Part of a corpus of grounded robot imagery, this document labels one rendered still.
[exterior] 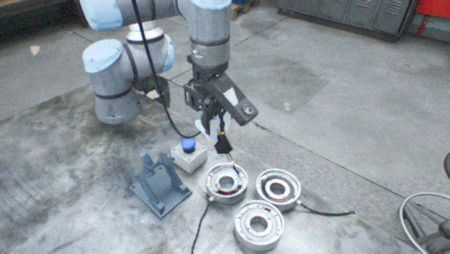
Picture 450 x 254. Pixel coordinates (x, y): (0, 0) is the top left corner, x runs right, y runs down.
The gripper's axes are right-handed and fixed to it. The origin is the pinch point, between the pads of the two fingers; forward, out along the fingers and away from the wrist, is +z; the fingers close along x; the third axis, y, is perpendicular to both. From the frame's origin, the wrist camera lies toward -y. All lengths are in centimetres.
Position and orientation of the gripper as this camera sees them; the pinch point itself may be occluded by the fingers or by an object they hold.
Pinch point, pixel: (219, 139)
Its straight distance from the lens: 67.4
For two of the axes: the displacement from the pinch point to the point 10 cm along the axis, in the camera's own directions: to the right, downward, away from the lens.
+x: -6.8, 4.8, -5.6
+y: -7.4, -4.4, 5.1
